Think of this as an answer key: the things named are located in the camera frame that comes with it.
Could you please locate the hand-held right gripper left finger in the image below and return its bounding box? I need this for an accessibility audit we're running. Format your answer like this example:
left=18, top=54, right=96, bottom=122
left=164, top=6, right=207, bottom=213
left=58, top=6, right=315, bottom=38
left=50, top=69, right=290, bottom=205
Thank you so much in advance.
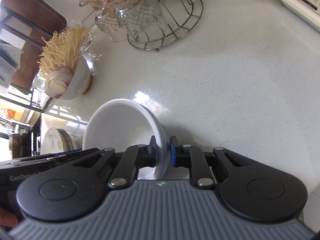
left=65, top=135, right=158, bottom=189

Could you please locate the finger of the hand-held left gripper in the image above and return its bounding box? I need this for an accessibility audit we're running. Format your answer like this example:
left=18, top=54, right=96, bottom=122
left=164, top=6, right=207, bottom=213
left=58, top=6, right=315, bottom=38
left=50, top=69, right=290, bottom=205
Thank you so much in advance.
left=15, top=148, right=100, bottom=165

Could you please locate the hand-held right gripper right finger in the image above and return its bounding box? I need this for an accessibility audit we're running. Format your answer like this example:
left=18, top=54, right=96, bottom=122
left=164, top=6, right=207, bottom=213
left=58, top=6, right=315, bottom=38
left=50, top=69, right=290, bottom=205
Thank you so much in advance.
left=170, top=136, right=261, bottom=189

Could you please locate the deep leaf-pattern plate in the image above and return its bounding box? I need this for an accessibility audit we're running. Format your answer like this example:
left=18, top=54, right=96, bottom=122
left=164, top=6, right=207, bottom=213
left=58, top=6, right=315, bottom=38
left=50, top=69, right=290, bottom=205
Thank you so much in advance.
left=40, top=127, right=66, bottom=155

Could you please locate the white ceramic bowl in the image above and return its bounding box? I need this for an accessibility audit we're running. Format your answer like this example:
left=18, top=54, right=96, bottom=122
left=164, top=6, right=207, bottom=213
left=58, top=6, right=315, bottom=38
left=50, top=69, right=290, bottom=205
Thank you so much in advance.
left=82, top=99, right=168, bottom=180

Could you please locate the person's left hand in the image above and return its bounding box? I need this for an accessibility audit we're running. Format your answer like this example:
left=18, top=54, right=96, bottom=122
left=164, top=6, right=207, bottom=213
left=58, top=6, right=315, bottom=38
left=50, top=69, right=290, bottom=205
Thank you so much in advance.
left=0, top=206, right=18, bottom=228

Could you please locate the sliced onion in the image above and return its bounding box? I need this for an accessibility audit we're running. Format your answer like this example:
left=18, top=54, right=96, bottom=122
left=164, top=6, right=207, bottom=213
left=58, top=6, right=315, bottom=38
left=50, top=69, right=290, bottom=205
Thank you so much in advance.
left=44, top=66, right=73, bottom=97

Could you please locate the ceramic bowl with brown rim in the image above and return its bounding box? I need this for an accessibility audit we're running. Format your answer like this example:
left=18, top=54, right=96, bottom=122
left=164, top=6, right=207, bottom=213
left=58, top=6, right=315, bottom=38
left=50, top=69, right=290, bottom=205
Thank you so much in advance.
left=44, top=55, right=93, bottom=101

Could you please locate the black dish rack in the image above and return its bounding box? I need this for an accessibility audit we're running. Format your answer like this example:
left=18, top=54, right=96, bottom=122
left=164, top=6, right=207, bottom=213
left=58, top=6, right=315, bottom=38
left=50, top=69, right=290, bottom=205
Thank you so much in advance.
left=0, top=7, right=63, bottom=110

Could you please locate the cluster of cut glass cups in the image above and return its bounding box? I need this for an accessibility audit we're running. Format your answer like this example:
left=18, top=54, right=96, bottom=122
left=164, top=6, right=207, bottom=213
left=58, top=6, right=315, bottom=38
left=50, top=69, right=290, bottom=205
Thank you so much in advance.
left=79, top=0, right=203, bottom=43

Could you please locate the dark wooden cutting board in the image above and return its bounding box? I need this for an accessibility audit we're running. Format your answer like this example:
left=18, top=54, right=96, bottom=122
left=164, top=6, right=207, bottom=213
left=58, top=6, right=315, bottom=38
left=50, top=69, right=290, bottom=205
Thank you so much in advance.
left=0, top=0, right=67, bottom=90

